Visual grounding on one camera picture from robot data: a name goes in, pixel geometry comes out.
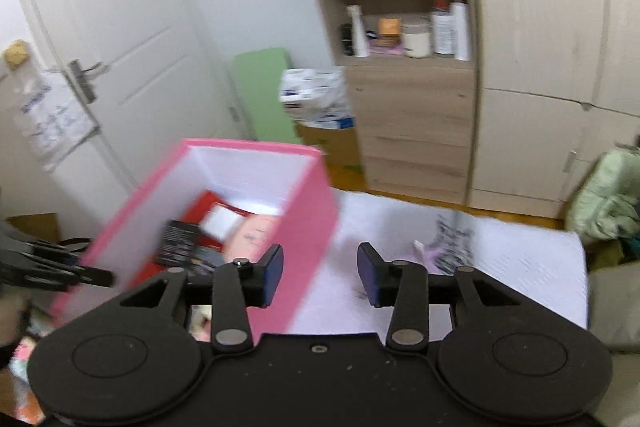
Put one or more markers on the brown cardboard box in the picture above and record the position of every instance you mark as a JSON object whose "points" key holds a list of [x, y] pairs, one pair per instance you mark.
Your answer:
{"points": [[335, 147], [35, 225]]}

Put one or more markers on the pink cardboard box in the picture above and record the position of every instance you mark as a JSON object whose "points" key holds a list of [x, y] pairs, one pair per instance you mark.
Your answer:
{"points": [[310, 217]]}

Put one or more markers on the orange small box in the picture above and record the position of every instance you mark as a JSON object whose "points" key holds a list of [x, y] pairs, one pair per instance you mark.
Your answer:
{"points": [[389, 28]]}

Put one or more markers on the black case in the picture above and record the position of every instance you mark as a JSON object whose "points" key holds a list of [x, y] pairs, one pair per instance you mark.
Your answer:
{"points": [[177, 242]]}

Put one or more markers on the tissue pack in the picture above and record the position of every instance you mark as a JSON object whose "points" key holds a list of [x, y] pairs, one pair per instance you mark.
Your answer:
{"points": [[315, 97]]}

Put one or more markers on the yellow sponge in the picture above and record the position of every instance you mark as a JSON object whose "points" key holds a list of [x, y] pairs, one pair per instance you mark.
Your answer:
{"points": [[15, 53]]}

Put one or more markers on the spray can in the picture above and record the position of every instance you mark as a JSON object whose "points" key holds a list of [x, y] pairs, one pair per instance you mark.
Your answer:
{"points": [[441, 29]]}

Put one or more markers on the black small bottle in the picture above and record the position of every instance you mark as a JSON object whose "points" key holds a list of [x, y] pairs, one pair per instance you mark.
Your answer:
{"points": [[347, 41]]}

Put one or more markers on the white round jar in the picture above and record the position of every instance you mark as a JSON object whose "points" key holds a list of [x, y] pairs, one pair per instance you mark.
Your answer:
{"points": [[416, 42]]}

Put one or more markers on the tall white bottle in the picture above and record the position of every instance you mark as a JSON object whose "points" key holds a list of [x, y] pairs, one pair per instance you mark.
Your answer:
{"points": [[461, 32]]}

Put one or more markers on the white door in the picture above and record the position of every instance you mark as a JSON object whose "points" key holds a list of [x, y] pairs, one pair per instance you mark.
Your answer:
{"points": [[125, 7]]}

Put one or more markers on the wooden wardrobe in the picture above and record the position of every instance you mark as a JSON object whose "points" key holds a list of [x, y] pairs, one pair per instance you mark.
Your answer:
{"points": [[540, 57]]}

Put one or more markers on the green quilt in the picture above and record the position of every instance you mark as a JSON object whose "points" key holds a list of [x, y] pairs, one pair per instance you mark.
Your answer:
{"points": [[605, 197]]}

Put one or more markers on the white charger plug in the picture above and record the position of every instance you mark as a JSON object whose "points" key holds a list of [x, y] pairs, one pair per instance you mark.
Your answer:
{"points": [[222, 219]]}

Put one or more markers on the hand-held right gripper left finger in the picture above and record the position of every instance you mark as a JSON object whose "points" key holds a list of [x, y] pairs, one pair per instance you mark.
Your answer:
{"points": [[272, 274]]}

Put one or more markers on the round beige pad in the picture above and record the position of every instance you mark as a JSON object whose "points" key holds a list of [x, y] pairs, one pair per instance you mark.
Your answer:
{"points": [[250, 233]]}

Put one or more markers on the white printed plastic bag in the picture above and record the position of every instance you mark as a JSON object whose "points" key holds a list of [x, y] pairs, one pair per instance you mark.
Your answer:
{"points": [[52, 122]]}

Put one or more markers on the green board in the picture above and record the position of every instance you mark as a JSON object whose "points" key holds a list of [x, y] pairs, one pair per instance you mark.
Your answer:
{"points": [[260, 97]]}

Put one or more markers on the white tube bottle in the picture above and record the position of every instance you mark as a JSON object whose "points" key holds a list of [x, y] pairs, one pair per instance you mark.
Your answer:
{"points": [[359, 34]]}

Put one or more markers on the wooden bookshelf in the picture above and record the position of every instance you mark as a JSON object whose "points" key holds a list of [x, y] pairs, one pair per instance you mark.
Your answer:
{"points": [[410, 107]]}

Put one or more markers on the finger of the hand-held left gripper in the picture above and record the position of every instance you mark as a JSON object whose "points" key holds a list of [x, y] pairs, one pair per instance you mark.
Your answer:
{"points": [[45, 264]]}

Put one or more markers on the pink flat box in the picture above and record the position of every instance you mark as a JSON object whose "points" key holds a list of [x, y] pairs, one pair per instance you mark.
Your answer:
{"points": [[386, 47]]}

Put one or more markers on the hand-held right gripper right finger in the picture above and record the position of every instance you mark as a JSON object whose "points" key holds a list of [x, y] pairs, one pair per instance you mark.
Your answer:
{"points": [[369, 274]]}

